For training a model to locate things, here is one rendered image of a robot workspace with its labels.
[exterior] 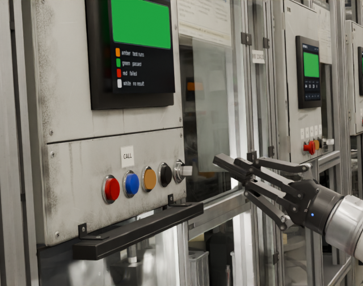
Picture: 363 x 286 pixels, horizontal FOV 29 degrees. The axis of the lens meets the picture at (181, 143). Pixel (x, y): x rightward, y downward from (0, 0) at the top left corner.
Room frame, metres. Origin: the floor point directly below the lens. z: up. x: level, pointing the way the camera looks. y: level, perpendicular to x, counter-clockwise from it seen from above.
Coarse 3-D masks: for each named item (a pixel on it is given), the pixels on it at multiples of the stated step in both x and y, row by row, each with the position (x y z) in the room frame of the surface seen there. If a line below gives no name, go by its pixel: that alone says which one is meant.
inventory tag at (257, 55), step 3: (252, 51) 1.65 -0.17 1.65; (255, 51) 1.67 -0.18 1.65; (258, 51) 1.69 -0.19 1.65; (261, 51) 1.72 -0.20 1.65; (252, 54) 1.65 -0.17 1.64; (255, 54) 1.67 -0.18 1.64; (258, 54) 1.69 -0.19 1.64; (261, 54) 1.72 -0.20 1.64; (252, 57) 1.65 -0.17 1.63; (255, 57) 1.67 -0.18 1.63; (258, 57) 1.69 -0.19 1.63; (261, 57) 1.71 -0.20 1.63; (252, 60) 1.65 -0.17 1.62; (255, 60) 1.67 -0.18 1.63; (258, 60) 1.69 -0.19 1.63; (261, 60) 1.71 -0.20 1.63; (261, 63) 1.71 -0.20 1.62; (264, 63) 1.73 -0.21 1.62
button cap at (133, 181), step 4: (128, 176) 1.01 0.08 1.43; (132, 176) 1.01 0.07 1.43; (136, 176) 1.03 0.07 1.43; (128, 180) 1.01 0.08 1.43; (132, 180) 1.01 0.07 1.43; (136, 180) 1.03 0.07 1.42; (128, 184) 1.01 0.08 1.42; (132, 184) 1.01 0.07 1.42; (136, 184) 1.02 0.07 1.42; (128, 188) 1.01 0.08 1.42; (132, 188) 1.01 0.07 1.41; (136, 188) 1.02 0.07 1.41; (132, 192) 1.01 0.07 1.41; (136, 192) 1.02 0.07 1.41
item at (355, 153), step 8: (352, 0) 3.12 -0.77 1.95; (352, 8) 3.11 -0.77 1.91; (352, 16) 3.10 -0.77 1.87; (360, 136) 3.19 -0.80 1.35; (352, 144) 2.98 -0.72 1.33; (360, 144) 3.18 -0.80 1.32; (352, 152) 2.98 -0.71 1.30; (360, 152) 3.17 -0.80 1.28; (352, 160) 2.97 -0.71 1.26; (360, 160) 3.16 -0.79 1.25; (352, 168) 2.96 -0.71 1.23; (360, 168) 3.15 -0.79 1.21; (352, 176) 2.96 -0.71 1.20; (360, 176) 3.15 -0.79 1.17; (352, 184) 2.95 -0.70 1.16; (360, 184) 3.14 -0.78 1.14; (352, 192) 2.94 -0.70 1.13; (360, 192) 3.13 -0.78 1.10
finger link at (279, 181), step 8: (248, 168) 1.24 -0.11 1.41; (256, 168) 1.23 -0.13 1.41; (264, 168) 1.24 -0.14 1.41; (264, 176) 1.22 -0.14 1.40; (272, 176) 1.21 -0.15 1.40; (280, 176) 1.23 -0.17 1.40; (280, 184) 1.21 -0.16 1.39; (288, 184) 1.21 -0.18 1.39; (288, 192) 1.19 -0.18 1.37; (296, 192) 1.18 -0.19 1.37
